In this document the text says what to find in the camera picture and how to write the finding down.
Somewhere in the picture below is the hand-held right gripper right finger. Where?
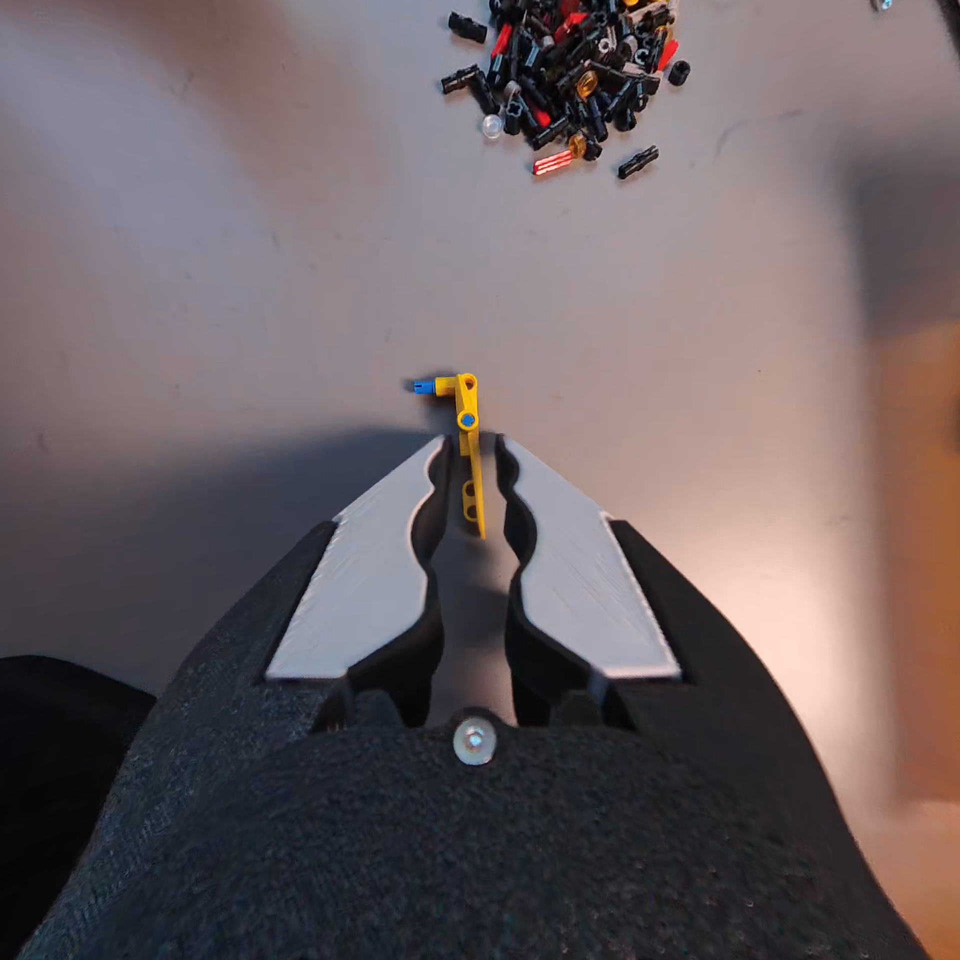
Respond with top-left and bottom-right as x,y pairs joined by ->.
493,433 -> 684,682

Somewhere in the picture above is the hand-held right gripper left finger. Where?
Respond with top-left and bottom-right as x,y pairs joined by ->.
264,433 -> 453,684

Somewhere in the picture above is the yellow angled beam blue pin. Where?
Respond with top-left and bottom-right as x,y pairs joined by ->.
412,372 -> 489,541

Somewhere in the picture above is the grey desk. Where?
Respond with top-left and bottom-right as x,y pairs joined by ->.
0,0 -> 960,960

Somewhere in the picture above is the pile of black red pins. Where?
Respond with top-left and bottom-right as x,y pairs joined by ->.
441,0 -> 691,181

